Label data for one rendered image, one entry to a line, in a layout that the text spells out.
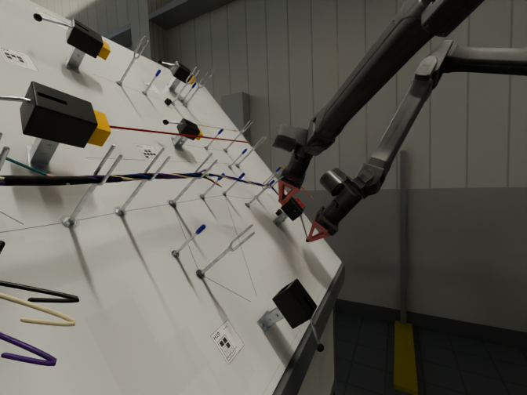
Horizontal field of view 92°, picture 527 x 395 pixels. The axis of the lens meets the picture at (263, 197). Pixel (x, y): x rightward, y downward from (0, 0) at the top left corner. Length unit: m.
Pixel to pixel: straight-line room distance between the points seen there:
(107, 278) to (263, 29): 2.73
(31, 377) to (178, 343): 0.15
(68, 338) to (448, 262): 2.29
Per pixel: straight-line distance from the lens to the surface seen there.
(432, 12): 0.44
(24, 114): 0.44
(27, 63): 0.71
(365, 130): 2.33
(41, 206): 0.44
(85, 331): 0.37
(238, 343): 0.48
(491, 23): 2.55
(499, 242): 2.40
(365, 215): 2.31
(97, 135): 0.45
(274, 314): 0.52
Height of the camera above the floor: 1.20
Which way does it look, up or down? 4 degrees down
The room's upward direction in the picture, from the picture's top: 2 degrees counter-clockwise
